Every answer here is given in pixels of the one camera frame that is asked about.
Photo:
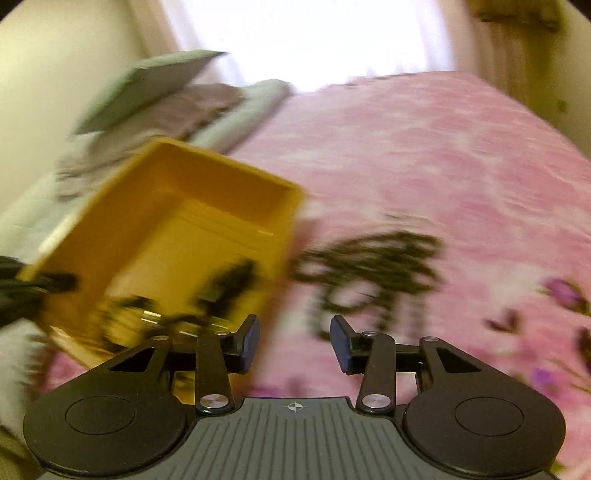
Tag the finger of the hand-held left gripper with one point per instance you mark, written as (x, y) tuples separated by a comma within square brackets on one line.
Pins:
[(57, 282)]

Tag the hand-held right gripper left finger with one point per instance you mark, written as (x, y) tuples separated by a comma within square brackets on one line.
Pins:
[(251, 344)]

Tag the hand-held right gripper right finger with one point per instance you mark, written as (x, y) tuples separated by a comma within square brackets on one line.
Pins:
[(339, 344)]

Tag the yellow plastic tray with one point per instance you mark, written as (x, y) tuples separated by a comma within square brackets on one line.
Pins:
[(207, 207)]

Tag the pink floral blanket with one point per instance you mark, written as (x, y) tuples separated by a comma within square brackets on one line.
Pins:
[(438, 161)]

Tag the green pillow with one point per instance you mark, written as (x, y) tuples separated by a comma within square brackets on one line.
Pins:
[(143, 87)]

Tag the taupe pillow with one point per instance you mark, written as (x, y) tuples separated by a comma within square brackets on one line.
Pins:
[(194, 108)]

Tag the pale green striped quilt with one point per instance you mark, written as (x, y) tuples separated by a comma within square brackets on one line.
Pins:
[(258, 99)]

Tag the white sheer curtain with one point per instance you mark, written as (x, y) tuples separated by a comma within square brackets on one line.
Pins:
[(300, 37)]

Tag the beige patterned curtain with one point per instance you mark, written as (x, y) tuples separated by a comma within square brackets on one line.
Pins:
[(517, 55)]

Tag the olive padded jacket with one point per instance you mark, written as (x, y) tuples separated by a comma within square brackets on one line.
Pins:
[(512, 11)]

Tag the wall outlet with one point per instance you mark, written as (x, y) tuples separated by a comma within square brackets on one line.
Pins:
[(561, 105)]

